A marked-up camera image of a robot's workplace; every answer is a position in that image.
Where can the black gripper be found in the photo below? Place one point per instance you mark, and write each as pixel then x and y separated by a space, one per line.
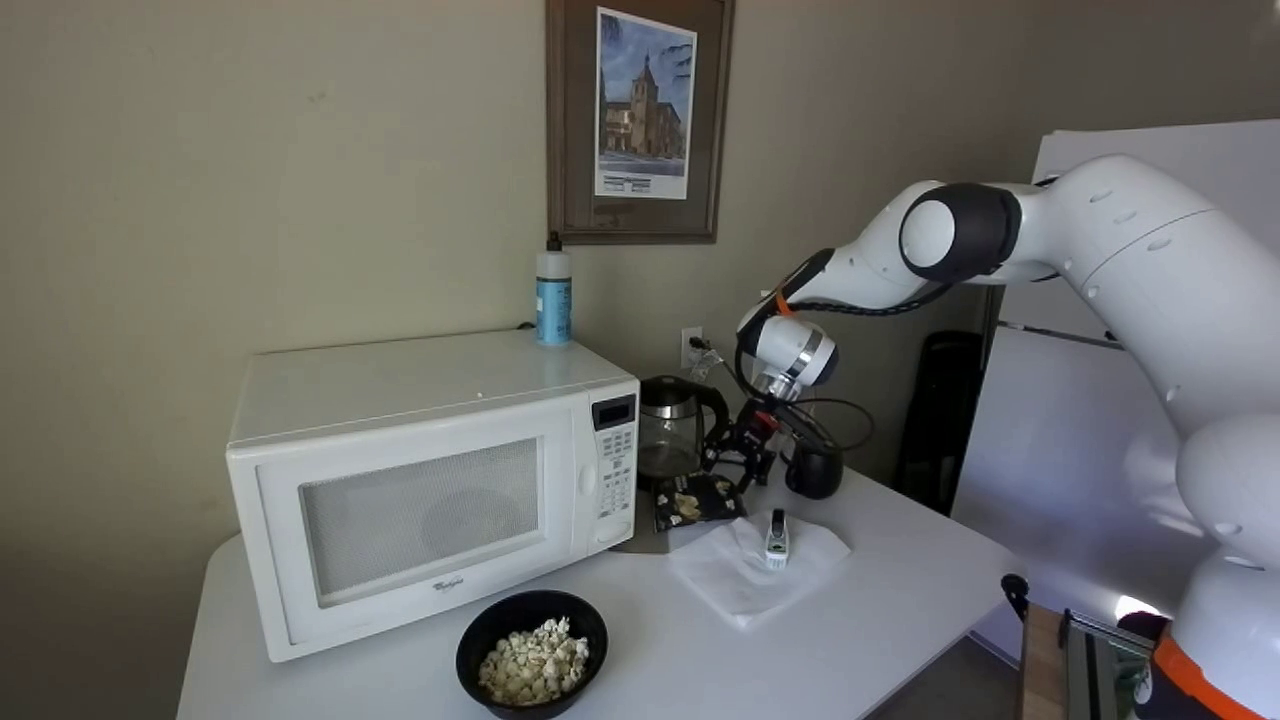
pixel 744 445

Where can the black snack packet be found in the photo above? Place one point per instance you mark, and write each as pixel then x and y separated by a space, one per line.
pixel 682 500

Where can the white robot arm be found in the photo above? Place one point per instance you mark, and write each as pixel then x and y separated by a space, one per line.
pixel 1186 291

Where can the small white green timer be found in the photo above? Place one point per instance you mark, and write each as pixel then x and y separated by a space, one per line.
pixel 777 537

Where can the white cloth napkin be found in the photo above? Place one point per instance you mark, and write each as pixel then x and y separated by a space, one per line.
pixel 726 570

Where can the black glass electric kettle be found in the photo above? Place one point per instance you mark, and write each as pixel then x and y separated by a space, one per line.
pixel 679 422

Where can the dark green mug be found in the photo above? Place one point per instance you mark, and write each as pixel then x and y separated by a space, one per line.
pixel 813 470

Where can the black bowl of popcorn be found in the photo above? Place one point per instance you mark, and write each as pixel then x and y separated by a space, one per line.
pixel 533 652

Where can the blue white spray bottle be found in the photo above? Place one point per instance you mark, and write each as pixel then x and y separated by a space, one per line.
pixel 553 296

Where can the white microwave oven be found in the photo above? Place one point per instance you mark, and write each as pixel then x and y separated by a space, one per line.
pixel 395 480

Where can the white whiteboard panel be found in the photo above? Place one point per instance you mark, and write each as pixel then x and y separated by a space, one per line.
pixel 1071 457

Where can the white wall power outlet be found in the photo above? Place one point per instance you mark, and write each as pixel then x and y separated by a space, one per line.
pixel 691 349

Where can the framed picture on wall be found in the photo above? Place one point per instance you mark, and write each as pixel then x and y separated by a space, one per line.
pixel 636 96

